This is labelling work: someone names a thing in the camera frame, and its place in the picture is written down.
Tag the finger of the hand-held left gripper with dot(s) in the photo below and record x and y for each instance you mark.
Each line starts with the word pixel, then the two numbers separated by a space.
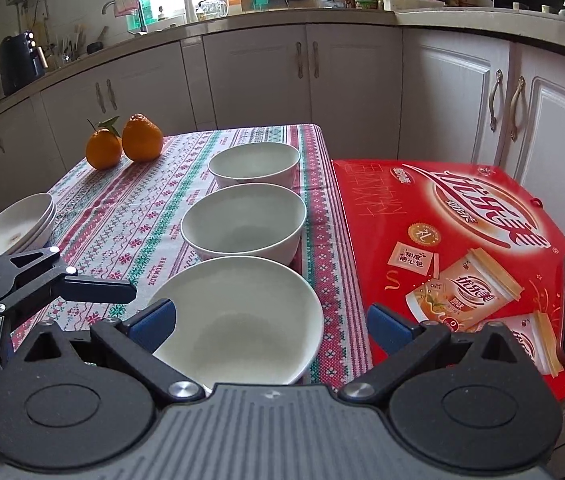
pixel 102 291

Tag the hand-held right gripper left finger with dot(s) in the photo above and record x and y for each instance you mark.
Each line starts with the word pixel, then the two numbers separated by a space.
pixel 155 322

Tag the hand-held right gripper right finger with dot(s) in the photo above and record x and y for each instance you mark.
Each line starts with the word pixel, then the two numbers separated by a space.
pixel 392 327

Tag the white pink-flowered bowl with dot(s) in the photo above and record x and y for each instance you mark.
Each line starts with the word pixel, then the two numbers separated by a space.
pixel 242 220
pixel 247 320
pixel 255 160

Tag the patterned red green tablecloth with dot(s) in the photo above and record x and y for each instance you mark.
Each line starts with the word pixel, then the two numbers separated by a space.
pixel 162 200

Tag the orange with leafy stem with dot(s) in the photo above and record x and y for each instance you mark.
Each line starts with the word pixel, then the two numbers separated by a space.
pixel 102 152

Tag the red gift box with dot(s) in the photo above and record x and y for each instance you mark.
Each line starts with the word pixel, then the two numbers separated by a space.
pixel 462 200

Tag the bumpy orange without leaves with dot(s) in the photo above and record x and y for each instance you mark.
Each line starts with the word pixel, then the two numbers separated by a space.
pixel 141 140

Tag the dark blue air fryer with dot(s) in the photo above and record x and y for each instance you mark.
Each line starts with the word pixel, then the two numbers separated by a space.
pixel 20 67

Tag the utensil holder with utensils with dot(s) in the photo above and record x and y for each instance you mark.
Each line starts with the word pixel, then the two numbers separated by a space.
pixel 67 50

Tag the green dish soap bottle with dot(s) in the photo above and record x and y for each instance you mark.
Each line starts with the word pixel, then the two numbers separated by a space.
pixel 143 12

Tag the pink cloth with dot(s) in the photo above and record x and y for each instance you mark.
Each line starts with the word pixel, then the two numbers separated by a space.
pixel 126 6

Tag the metal sink faucet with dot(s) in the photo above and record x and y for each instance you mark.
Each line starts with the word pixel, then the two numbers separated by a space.
pixel 107 4

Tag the stack of plastic cups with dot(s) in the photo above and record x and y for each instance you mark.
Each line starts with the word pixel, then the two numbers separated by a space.
pixel 190 7

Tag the glass mug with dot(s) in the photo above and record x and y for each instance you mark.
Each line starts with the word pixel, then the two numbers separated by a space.
pixel 217 9

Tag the small green box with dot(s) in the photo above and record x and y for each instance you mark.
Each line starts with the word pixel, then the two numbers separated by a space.
pixel 366 4

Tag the white plastic tray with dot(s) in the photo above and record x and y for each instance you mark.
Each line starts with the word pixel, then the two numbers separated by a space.
pixel 412 2

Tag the beige kitchen countertop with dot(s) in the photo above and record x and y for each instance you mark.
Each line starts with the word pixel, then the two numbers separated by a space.
pixel 287 16

